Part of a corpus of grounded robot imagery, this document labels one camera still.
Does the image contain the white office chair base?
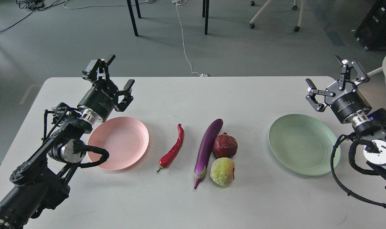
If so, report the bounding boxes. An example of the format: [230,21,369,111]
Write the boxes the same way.
[249,0,308,32]

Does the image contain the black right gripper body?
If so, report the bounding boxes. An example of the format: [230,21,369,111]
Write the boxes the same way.
[326,81,372,124]

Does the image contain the black table leg left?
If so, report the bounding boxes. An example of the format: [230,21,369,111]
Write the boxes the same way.
[126,0,142,37]

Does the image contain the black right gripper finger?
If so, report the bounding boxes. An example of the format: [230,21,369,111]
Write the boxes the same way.
[305,78,336,113]
[335,55,370,90]

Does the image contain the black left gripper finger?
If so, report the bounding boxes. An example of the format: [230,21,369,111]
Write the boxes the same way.
[82,54,116,84]
[114,79,135,112]

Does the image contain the dark red pomegranate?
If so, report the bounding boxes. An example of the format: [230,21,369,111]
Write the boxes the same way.
[212,132,238,158]

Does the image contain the black table leg right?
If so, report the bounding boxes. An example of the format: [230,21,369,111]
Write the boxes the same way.
[202,0,209,35]

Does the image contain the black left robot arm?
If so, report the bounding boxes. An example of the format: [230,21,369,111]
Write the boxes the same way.
[0,55,135,229]

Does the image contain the yellow green custard apple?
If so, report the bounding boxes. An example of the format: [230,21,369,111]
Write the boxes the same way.
[210,157,235,186]

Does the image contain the white floor cable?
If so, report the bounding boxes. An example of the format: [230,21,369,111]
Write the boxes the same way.
[172,0,208,77]

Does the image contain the black table leg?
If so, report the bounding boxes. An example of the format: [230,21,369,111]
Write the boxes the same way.
[126,0,142,37]
[202,0,209,35]

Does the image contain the purple eggplant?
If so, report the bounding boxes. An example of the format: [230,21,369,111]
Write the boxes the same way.
[193,119,223,189]

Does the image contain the black floor cables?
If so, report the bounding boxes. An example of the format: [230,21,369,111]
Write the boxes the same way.
[0,0,69,38]

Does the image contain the green plate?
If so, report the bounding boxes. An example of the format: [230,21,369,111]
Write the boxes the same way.
[268,114,341,176]

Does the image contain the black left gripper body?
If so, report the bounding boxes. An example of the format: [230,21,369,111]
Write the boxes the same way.
[77,80,118,122]

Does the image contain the red chili pepper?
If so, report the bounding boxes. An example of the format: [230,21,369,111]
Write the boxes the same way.
[156,123,185,173]

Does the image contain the black equipment case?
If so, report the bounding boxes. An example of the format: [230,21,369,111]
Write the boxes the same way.
[355,0,386,50]

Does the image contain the pink plate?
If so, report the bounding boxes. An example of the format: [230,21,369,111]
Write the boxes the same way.
[87,116,149,170]

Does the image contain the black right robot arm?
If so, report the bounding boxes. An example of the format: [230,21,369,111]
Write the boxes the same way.
[306,56,386,208]

